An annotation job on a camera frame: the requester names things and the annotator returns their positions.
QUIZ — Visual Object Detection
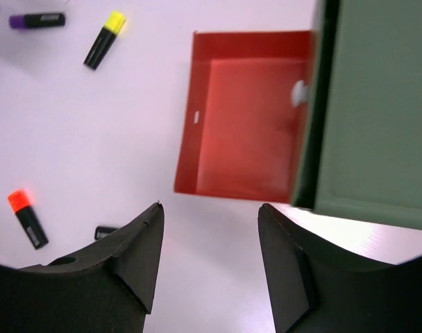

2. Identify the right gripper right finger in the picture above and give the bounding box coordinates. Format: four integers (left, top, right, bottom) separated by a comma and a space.
258, 204, 422, 332

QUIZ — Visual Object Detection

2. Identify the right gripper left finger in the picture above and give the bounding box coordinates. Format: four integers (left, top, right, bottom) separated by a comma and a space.
0, 203, 164, 332

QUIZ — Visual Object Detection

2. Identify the red drawer box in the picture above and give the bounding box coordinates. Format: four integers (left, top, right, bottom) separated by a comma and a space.
174, 31, 313, 203

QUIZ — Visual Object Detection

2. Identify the pink highlighter marker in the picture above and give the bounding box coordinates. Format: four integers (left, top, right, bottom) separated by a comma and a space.
94, 225, 118, 241

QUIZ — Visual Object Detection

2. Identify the orange highlighter marker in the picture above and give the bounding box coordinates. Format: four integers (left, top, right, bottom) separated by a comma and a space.
8, 189, 49, 250

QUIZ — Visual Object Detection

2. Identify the green top drawer box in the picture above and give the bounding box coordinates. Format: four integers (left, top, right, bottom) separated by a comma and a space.
290, 1, 422, 230

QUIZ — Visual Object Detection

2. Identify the yellow highlighter marker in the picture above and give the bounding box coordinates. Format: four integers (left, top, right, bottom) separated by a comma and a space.
83, 10, 126, 70

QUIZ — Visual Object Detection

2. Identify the purple highlighter marker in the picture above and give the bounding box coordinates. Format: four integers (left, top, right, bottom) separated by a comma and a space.
8, 12, 66, 30

